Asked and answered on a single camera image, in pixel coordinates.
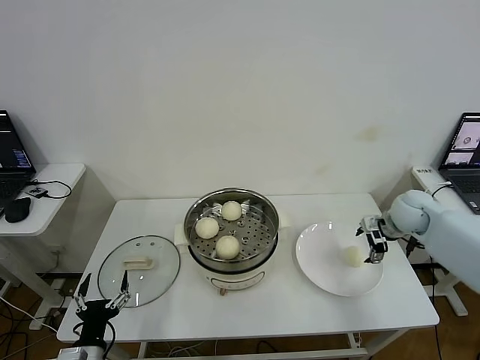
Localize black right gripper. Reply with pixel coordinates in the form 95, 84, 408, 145
354, 213, 394, 264

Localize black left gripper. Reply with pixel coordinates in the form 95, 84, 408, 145
73, 270, 131, 346

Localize white steamed baozi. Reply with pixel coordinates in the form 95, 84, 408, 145
343, 245, 363, 267
215, 235, 241, 260
195, 217, 221, 240
220, 200, 243, 222

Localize round glass pot lid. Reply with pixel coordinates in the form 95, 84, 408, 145
97, 234, 182, 308

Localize stainless steel steamer basket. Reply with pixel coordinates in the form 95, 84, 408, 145
183, 188, 281, 269

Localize white round plate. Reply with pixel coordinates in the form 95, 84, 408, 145
295, 220, 386, 298

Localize grey laptop image windows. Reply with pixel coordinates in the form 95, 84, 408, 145
437, 112, 480, 216

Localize black computer mouse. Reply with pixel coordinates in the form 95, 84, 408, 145
4, 196, 33, 224

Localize small black hub device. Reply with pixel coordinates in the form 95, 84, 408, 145
25, 185, 50, 199

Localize cream electric cooker pot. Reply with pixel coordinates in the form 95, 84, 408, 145
173, 209, 292, 297

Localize black laptop dark screen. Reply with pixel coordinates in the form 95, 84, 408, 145
0, 109, 38, 217

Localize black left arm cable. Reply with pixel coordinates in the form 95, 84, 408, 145
73, 321, 117, 357

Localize black hub cable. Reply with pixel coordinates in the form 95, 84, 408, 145
25, 178, 73, 200

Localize white table frame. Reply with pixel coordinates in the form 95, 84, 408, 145
136, 329, 371, 360

